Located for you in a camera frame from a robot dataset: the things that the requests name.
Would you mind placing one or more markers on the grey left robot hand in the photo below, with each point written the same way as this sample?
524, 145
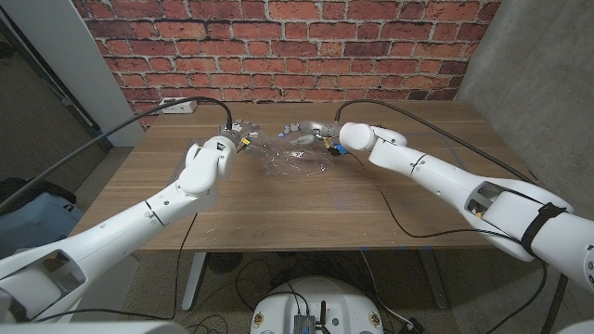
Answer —
243, 134

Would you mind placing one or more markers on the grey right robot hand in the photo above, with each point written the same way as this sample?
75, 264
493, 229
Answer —
315, 130

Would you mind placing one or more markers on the clear plastic wrap sheet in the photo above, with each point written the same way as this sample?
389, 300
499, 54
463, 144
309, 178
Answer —
292, 162

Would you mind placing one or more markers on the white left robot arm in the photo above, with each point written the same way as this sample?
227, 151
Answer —
116, 236

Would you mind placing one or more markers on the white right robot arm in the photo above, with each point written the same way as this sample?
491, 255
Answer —
441, 176

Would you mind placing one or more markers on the white power strip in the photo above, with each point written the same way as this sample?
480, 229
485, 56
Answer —
183, 107

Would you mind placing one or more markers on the red brick printed backdrop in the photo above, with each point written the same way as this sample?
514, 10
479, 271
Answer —
287, 51

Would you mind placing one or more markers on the round black floor object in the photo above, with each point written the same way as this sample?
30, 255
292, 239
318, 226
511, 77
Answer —
225, 262

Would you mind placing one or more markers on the white table leg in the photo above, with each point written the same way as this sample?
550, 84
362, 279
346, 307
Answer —
192, 278
434, 278

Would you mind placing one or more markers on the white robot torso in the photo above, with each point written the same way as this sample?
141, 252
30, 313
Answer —
343, 301

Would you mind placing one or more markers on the dark grey door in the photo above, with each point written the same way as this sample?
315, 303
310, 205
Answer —
37, 125

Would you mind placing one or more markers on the black power adapter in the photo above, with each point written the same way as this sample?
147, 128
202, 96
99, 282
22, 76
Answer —
416, 326

